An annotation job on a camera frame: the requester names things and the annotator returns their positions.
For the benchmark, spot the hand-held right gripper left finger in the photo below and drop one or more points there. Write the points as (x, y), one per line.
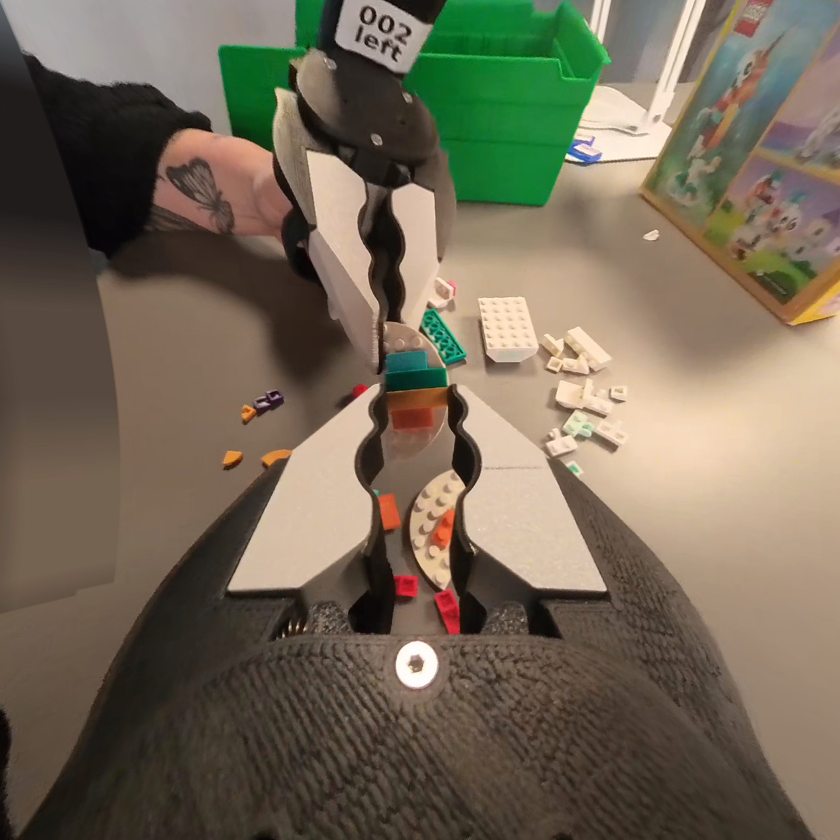
(302, 525)

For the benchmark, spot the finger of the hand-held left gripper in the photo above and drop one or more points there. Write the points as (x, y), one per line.
(420, 243)
(338, 249)

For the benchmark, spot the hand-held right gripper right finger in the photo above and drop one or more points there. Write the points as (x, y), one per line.
(531, 531)

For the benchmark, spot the orange square lego plate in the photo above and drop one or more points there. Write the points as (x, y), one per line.
(389, 512)

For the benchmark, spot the long teal lego plate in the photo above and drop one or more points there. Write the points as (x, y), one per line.
(443, 338)

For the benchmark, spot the rainbow lego plate assembly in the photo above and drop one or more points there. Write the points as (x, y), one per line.
(413, 407)
(433, 544)

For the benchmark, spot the large white lego brick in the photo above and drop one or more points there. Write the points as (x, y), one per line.
(508, 331)

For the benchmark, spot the person's left forearm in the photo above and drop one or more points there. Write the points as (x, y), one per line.
(98, 144)

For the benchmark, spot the white and pink lego piece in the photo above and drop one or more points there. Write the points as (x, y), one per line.
(443, 292)

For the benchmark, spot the orange arc lego piece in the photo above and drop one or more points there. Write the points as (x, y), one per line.
(275, 456)

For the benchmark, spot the pinkish red lego plate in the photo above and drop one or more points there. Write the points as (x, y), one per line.
(447, 610)

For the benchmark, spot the small purple lego piece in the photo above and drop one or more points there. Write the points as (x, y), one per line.
(269, 399)

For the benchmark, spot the long white lego brick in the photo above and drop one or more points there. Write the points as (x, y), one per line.
(587, 348)

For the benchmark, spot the yellow lego set box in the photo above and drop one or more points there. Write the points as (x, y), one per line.
(754, 164)

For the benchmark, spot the person's left hand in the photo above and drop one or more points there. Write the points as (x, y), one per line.
(269, 193)

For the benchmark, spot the orange smooth wedge piece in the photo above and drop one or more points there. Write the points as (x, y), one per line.
(232, 458)

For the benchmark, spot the green plastic bin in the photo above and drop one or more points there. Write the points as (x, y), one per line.
(249, 92)
(499, 131)

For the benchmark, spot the pile of small white pieces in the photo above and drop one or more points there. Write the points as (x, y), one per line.
(571, 394)

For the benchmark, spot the small blue object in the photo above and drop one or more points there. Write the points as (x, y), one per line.
(584, 149)

